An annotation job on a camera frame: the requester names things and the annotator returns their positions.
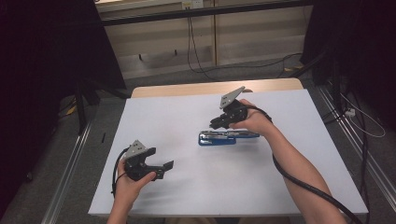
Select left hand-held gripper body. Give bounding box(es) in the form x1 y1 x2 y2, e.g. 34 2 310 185
124 139 165 182

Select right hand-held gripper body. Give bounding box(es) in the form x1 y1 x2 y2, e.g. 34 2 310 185
219 86 249 129

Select blue stapler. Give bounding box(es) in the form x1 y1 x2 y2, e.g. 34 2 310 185
197 130 261 147

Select person's right hand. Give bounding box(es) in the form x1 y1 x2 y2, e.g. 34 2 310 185
229 99 275 137

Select person's left hand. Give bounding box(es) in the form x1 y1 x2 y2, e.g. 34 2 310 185
114 169 158 203

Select white table board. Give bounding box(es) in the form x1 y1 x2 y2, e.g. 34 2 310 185
88 89 369 217

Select wooden table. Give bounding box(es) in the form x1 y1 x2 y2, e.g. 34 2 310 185
130 77 304 99

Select black stand legs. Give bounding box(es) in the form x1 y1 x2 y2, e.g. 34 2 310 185
74 81 127 135

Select black horizontal bar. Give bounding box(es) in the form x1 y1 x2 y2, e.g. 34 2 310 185
101 0 314 27

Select black curtain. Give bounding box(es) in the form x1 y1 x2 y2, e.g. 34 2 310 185
0 0 127 216
300 0 396 132

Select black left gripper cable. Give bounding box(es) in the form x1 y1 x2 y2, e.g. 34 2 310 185
110 147 131 199

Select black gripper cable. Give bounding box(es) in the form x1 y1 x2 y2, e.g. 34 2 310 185
247 105 364 224
110 147 131 199

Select black floor cable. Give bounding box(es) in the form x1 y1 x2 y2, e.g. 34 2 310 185
214 51 304 78

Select aluminium floor rail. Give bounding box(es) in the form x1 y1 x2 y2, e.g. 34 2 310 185
40 120 94 224
316 85 396 203

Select black hanging cable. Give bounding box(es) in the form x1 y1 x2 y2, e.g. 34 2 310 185
186 15 219 82

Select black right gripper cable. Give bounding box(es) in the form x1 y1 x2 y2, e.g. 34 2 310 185
247 105 364 224

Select white wall socket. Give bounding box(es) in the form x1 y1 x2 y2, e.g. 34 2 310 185
181 0 205 9

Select black stand cable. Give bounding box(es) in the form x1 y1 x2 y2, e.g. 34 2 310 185
353 90 372 224

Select white cable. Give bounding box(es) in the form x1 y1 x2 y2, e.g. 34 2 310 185
339 92 387 139

